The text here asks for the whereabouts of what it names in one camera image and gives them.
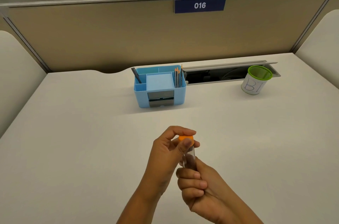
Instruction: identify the person's left hand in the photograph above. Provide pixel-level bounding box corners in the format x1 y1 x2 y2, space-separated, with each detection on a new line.
144 126 201 196

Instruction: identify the person's right hand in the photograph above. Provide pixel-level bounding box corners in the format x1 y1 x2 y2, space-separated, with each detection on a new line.
176 156 246 224

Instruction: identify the clear plastic tube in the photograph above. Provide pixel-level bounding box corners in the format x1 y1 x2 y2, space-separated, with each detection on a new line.
182 146 197 171

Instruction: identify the person's left forearm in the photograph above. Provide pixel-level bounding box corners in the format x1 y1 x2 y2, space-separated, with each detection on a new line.
117 181 165 224

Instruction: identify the person's right forearm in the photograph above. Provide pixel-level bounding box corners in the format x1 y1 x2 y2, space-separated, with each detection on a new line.
213 204 264 224

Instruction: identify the grey organizer drawer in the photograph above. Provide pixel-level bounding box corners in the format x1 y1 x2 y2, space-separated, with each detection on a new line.
147 90 175 107

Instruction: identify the blue desk organizer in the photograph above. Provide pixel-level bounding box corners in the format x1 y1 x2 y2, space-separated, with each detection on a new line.
133 66 187 108

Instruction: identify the light blue note pad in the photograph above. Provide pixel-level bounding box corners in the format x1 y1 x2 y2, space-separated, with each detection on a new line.
146 72 175 92

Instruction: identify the grey pen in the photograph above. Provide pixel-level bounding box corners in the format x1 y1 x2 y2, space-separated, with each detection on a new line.
131 67 143 84

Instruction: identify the white cup with green rim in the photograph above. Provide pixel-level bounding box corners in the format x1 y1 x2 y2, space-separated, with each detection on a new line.
241 65 273 96

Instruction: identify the beige desk partition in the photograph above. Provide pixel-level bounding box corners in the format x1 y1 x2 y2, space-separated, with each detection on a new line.
0 0 335 74

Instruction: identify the blue sign plate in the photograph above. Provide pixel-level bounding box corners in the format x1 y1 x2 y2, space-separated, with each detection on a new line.
174 0 227 14

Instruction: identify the white side panel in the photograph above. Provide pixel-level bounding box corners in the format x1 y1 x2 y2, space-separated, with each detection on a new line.
0 30 47 139
295 9 339 90

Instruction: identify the grey cable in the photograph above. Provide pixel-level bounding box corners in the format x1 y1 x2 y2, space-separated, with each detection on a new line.
222 69 249 80

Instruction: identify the grey cable tray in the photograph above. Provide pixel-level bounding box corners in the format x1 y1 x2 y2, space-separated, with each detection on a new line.
182 60 281 86

